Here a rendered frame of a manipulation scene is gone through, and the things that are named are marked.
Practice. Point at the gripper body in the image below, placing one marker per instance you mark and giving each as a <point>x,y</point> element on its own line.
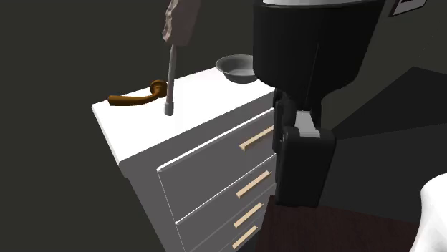
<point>302,167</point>

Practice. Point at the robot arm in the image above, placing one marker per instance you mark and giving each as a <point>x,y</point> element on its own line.
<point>307,42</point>

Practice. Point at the dark red robot stand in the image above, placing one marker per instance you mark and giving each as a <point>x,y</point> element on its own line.
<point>331,232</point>

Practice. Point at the white chest of drawers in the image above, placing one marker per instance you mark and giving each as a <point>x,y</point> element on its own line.
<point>209,104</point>

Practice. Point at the grey bowl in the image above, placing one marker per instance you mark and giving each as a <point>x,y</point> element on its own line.
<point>237,71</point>

